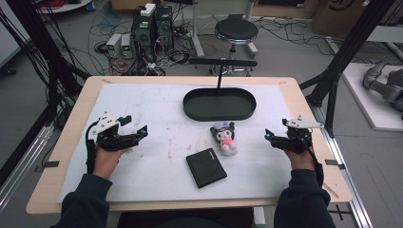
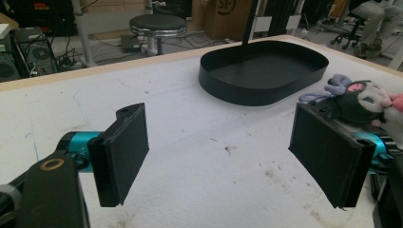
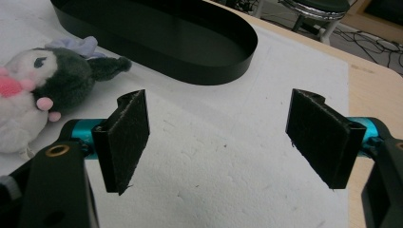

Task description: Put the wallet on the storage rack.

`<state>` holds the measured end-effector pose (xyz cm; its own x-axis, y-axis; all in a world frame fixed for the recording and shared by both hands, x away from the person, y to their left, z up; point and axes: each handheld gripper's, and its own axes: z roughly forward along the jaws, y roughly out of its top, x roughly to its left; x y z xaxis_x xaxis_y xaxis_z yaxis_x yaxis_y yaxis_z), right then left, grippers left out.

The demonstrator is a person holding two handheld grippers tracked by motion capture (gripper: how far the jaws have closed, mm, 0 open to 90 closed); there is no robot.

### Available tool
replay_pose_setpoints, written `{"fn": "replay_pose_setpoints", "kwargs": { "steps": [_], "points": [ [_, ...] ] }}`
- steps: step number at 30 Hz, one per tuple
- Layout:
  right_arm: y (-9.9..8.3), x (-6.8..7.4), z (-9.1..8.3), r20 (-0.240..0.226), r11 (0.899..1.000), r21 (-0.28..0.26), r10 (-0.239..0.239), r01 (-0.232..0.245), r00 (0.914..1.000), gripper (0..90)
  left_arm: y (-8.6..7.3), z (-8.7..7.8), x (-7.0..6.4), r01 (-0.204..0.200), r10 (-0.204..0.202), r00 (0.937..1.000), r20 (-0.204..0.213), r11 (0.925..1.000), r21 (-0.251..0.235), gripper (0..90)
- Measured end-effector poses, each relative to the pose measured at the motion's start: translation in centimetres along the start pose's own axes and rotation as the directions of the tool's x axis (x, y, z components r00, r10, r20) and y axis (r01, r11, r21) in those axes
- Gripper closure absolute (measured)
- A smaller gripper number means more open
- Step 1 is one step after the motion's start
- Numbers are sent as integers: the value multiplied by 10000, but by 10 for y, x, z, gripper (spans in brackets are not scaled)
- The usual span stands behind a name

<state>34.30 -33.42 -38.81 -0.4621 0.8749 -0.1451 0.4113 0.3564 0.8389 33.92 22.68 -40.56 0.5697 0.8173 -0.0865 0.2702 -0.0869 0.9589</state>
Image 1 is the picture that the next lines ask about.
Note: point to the black tape strip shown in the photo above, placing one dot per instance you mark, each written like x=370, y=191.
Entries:
x=51, y=164
x=334, y=163

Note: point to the grey power supply unit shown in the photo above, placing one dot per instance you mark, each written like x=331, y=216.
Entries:
x=114, y=45
x=126, y=46

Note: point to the aluminium rail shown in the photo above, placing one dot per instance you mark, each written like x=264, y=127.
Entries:
x=22, y=167
x=351, y=186

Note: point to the white foam mat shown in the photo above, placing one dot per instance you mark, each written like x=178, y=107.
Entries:
x=152, y=171

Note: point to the person's lap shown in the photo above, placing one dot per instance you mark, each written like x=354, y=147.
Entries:
x=183, y=220

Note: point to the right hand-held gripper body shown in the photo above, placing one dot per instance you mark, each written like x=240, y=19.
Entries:
x=296, y=139

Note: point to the black computer tower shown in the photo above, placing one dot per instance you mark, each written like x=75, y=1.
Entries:
x=164, y=28
x=143, y=34

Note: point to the black and pink plush toy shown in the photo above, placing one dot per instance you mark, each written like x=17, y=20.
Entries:
x=224, y=138

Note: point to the white box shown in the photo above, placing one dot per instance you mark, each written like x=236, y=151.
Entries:
x=148, y=9

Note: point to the white platform board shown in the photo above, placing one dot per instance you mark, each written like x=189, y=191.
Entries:
x=367, y=104

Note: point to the person's left hand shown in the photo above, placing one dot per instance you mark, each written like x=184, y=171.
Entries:
x=106, y=161

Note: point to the person's right hand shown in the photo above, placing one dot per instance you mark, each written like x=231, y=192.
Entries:
x=299, y=160

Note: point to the black round stool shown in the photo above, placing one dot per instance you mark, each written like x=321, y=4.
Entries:
x=236, y=31

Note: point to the light wooden table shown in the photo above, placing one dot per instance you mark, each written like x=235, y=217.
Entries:
x=74, y=134

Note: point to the black portable hard drive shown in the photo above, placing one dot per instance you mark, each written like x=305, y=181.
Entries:
x=206, y=167

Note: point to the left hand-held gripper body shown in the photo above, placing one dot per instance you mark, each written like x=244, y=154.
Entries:
x=111, y=141

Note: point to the white desk leg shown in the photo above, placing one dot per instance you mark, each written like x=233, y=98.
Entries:
x=197, y=34

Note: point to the white round table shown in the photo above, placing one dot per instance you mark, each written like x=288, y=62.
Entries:
x=63, y=5

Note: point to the cardboard box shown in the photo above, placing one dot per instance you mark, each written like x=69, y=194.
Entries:
x=339, y=17

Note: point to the black oval tray with stand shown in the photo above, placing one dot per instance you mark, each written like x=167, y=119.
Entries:
x=218, y=106

